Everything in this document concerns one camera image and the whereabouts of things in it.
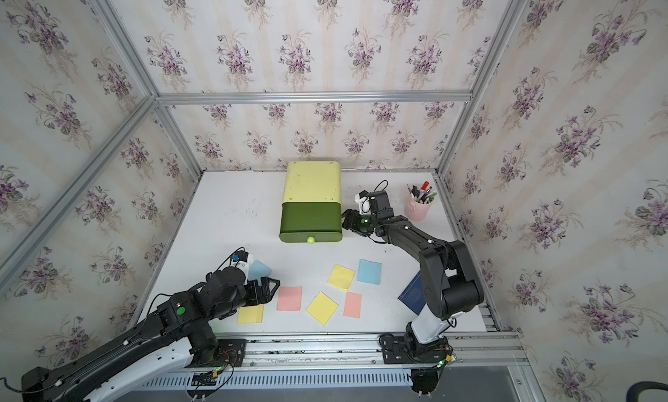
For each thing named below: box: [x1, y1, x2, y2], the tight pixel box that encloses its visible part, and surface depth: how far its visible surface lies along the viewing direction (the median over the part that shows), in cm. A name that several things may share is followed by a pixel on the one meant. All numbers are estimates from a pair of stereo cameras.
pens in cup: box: [406, 180, 439, 205], surface depth 100 cm
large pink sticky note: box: [276, 286, 303, 312], surface depth 86 cm
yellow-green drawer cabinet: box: [281, 160, 342, 219], surface depth 88 cm
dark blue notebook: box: [397, 269, 427, 316], surface depth 85 cm
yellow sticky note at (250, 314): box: [237, 303, 265, 325], surface depth 81 cm
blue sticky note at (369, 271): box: [356, 258, 382, 285], surface depth 92 cm
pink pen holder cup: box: [403, 198, 432, 222], surface depth 99 cm
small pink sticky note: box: [343, 291, 363, 319], surface depth 85 cm
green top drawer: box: [278, 201, 343, 245], surface depth 84 cm
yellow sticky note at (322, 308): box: [305, 290, 340, 327], surface depth 84 cm
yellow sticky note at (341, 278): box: [327, 263, 356, 292], surface depth 90 cm
